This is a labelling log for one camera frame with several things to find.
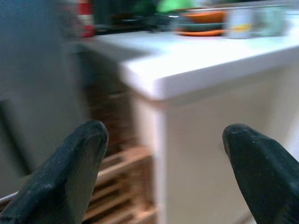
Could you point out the black appliance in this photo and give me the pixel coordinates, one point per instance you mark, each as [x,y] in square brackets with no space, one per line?
[130,16]

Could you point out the wooden slatted rack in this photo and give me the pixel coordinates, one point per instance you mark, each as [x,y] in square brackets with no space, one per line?
[126,177]

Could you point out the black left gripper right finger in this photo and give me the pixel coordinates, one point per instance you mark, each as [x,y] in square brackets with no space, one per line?
[266,177]

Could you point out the orange bowl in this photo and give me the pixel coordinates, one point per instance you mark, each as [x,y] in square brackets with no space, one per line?
[203,16]

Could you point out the green bag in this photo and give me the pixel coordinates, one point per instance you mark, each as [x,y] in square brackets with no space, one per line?
[175,5]

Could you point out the white yellow can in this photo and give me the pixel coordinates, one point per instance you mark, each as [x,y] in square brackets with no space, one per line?
[239,24]

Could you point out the white counter cabinet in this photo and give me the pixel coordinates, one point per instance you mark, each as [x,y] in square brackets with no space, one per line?
[210,112]

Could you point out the clear glass jar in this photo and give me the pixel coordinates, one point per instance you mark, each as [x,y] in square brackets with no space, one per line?
[269,22]

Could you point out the teal plate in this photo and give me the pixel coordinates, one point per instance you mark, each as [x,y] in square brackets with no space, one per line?
[201,26]

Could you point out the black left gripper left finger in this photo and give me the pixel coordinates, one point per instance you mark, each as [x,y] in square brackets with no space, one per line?
[58,177]

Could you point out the orange plate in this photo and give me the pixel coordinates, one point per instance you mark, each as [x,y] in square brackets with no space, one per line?
[201,33]

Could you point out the grey small fridge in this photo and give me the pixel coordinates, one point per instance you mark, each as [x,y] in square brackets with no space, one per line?
[35,58]

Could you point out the red white container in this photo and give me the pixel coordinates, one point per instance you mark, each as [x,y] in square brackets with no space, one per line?
[86,18]

